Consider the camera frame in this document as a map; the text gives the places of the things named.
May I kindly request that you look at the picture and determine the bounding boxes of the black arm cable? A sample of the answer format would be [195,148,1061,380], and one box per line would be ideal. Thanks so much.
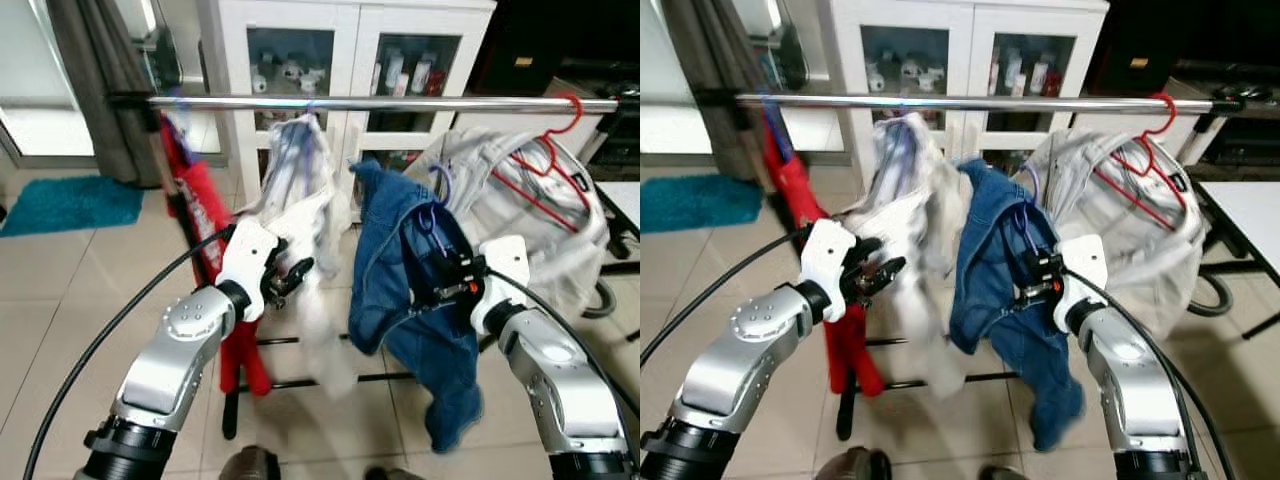
[1063,266,1241,480]
[22,225,236,480]
[488,268,641,421]
[640,226,813,366]

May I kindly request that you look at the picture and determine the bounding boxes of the light grey jacket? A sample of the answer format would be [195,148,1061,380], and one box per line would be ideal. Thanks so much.
[405,127,613,321]
[1020,127,1211,341]

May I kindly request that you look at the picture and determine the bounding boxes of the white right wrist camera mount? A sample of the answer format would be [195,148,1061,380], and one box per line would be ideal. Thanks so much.
[1050,235,1109,331]
[470,236,531,336]

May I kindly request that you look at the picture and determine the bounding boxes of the black table frame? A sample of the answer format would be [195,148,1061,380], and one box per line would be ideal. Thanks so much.
[1190,180,1280,341]

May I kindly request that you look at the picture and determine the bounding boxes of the black cabinet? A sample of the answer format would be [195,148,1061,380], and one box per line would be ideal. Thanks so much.
[468,0,641,99]
[1085,0,1280,101]

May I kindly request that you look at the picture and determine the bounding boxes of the black curved hose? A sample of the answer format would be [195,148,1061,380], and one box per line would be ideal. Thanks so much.
[583,275,621,321]
[1190,275,1236,319]

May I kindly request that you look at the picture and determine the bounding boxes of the white garment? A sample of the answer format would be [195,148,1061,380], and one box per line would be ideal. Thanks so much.
[845,113,966,401]
[240,113,359,401]

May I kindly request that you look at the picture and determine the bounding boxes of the white glass door cabinet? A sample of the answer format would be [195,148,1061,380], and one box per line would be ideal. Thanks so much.
[815,0,1111,201]
[197,0,498,206]

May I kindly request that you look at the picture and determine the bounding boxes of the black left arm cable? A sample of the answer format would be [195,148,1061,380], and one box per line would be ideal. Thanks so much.
[22,225,236,480]
[640,226,813,366]

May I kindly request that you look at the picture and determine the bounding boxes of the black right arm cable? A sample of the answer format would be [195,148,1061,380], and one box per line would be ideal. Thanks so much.
[1063,266,1241,480]
[488,268,641,421]

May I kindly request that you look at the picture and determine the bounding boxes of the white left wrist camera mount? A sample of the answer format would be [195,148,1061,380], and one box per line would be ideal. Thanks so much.
[800,218,859,323]
[215,218,281,323]

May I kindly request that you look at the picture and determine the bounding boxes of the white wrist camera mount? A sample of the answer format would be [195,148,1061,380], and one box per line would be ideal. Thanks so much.
[800,218,859,323]
[470,236,531,336]
[1050,235,1109,331]
[215,218,281,323]

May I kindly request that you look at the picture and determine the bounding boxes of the black clothes rack frame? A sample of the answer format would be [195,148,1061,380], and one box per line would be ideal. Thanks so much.
[700,88,1251,441]
[108,88,641,441]

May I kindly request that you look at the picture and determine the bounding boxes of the chrome clothes rail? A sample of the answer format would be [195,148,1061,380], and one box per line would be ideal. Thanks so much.
[148,94,621,113]
[735,93,1216,113]

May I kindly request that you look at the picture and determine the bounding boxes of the blue denim shorts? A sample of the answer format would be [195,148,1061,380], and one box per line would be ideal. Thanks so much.
[948,158,1086,453]
[347,160,486,453]

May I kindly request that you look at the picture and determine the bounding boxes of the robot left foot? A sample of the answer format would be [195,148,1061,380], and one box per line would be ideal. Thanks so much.
[815,447,893,480]
[218,447,283,480]

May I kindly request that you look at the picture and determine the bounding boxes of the red clothes hanger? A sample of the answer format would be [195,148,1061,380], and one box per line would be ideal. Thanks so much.
[1090,92,1191,233]
[510,92,593,233]

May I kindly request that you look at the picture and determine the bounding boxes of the red garment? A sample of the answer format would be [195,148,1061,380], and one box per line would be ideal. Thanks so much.
[160,115,273,398]
[760,110,886,398]

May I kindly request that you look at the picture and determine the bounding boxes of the blue wire clothes hanger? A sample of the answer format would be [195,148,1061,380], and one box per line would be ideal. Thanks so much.
[415,165,456,261]
[1010,165,1046,261]

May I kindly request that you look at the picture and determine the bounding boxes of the grey curtain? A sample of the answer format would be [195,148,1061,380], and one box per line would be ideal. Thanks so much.
[45,0,186,188]
[660,0,801,181]

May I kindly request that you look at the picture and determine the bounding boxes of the teal floor mat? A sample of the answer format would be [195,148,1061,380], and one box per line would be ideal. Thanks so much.
[0,176,146,239]
[640,175,763,233]

